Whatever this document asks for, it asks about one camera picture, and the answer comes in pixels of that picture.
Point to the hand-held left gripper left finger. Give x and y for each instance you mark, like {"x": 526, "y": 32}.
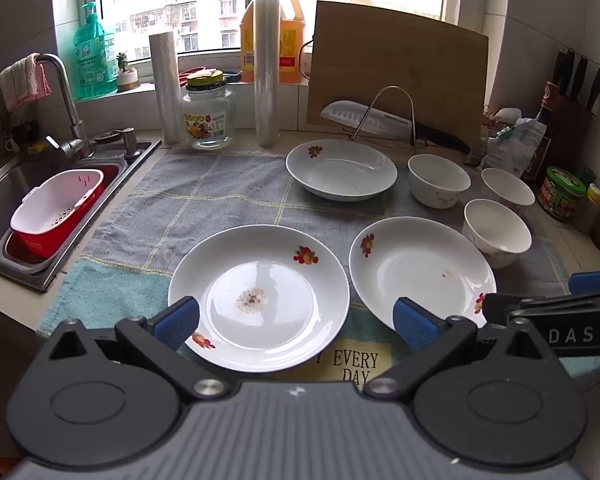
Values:
{"x": 177, "y": 317}

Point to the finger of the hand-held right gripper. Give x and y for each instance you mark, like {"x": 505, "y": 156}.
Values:
{"x": 497, "y": 307}
{"x": 595, "y": 282}

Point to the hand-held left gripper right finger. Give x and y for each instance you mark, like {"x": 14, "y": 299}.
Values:
{"x": 414, "y": 324}

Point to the white fruit-print plate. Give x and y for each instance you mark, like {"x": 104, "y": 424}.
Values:
{"x": 260, "y": 270}
{"x": 420, "y": 265}
{"x": 340, "y": 172}

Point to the white flower-print bowl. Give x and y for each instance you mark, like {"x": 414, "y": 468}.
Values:
{"x": 495, "y": 235}
{"x": 510, "y": 190}
{"x": 437, "y": 185}

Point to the yellow lid jar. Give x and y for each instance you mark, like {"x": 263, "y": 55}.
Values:
{"x": 590, "y": 210}

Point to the green lid sauce jar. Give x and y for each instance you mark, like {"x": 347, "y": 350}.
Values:
{"x": 560, "y": 195}

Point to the green cap small bottle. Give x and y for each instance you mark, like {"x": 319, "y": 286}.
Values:
{"x": 587, "y": 176}

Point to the grey checked towel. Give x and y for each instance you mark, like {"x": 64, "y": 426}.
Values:
{"x": 230, "y": 195}

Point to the dark brown knife block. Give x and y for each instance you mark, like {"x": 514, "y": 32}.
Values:
{"x": 572, "y": 130}

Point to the white printed plastic bag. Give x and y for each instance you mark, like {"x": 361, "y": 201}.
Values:
{"x": 517, "y": 142}

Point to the red plastic basin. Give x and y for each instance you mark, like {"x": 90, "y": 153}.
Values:
{"x": 30, "y": 245}

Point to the white plastic colander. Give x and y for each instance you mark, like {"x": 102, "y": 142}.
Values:
{"x": 55, "y": 200}

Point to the metal soap dispenser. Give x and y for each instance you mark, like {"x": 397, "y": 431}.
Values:
{"x": 130, "y": 142}

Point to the dark soy sauce bottle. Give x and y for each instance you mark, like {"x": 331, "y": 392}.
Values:
{"x": 547, "y": 105}

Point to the crumpled food bag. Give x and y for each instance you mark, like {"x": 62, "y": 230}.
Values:
{"x": 500, "y": 116}

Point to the glass jar with lid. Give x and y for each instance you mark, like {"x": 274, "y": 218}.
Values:
{"x": 207, "y": 120}

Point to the stainless steel sink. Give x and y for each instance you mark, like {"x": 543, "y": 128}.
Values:
{"x": 0, "y": 190}

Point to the white paper roll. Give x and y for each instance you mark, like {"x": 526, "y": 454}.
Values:
{"x": 166, "y": 85}

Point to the metal faucet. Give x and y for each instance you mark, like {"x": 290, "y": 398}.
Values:
{"x": 70, "y": 105}

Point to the small potted plant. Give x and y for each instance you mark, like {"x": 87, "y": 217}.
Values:
{"x": 127, "y": 79}

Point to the cling film roll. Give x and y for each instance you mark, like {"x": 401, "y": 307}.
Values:
{"x": 266, "y": 70}

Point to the bamboo cutting board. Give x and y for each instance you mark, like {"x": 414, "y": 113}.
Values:
{"x": 405, "y": 60}

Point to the green detergent bottle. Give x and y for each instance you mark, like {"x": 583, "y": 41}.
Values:
{"x": 92, "y": 60}

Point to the pink white dishcloth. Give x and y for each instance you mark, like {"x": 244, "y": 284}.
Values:
{"x": 22, "y": 82}

